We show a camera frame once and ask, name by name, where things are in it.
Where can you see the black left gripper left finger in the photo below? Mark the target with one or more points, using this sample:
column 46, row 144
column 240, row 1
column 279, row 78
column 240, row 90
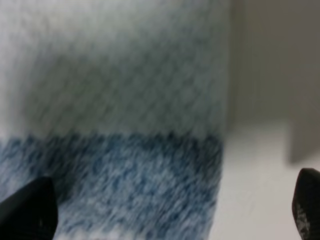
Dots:
column 31, row 213

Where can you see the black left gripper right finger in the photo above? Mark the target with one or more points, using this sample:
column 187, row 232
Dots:
column 306, row 204

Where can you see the blue white striped towel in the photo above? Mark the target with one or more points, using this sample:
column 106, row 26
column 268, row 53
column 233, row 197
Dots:
column 122, row 103

